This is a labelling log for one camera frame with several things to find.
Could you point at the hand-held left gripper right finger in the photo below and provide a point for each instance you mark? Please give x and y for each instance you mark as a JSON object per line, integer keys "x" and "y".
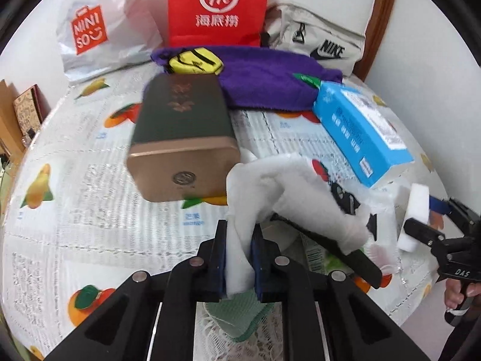
{"x": 258, "y": 267}

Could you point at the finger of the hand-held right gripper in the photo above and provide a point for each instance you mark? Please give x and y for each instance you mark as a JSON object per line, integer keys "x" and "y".
{"x": 437, "y": 206}
{"x": 421, "y": 230}

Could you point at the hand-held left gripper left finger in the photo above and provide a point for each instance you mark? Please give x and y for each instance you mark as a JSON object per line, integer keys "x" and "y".
{"x": 220, "y": 267}

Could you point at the white sponge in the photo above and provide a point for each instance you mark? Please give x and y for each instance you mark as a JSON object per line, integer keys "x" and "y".
{"x": 415, "y": 210}

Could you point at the green cloth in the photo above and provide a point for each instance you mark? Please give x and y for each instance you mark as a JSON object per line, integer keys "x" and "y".
{"x": 236, "y": 316}

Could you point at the white glove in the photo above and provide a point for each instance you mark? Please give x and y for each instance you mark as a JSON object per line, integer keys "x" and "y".
{"x": 263, "y": 180}

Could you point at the person's right hand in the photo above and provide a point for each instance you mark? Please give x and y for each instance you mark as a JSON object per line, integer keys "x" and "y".
{"x": 454, "y": 295}

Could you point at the green packet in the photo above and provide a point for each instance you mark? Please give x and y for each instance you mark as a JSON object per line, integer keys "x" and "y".
{"x": 319, "y": 259}

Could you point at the white lace cloth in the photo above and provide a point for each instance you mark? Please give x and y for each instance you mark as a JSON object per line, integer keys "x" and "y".
{"x": 270, "y": 342}

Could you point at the blue tissue box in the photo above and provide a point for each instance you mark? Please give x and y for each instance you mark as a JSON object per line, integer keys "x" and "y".
{"x": 349, "y": 131}

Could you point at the fruit print table cover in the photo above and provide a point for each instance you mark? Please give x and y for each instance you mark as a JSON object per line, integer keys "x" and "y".
{"x": 94, "y": 214}

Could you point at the dark green tin box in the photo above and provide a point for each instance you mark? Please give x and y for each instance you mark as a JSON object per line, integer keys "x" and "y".
{"x": 180, "y": 128}

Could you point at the purple towel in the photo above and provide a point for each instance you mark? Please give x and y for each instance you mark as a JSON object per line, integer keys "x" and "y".
{"x": 263, "y": 79}

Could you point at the grey waist bag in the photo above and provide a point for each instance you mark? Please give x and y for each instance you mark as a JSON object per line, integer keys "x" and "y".
{"x": 293, "y": 18}

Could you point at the patterned brown box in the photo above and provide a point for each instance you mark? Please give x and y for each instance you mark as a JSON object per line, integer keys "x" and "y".
{"x": 28, "y": 109}

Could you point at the white plastic bag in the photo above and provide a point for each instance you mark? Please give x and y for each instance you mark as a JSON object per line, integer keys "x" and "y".
{"x": 124, "y": 26}

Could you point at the red paper bag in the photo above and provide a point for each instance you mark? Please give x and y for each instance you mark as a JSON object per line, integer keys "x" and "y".
{"x": 184, "y": 7}

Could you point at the wooden headboard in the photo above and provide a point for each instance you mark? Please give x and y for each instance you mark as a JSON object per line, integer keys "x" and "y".
{"x": 7, "y": 112}

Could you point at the brown wooden door frame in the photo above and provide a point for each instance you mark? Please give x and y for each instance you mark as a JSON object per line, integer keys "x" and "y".
{"x": 383, "y": 7}

